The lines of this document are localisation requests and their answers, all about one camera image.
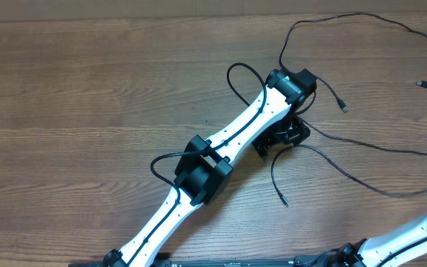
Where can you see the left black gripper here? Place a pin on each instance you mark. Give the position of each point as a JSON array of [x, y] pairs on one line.
[[299, 132]]

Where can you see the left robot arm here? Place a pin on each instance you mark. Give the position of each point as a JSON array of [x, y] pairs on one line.
[[206, 165]]

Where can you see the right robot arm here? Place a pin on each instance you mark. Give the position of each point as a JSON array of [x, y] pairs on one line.
[[399, 246]]

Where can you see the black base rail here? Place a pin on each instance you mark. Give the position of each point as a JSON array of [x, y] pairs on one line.
[[300, 261]]

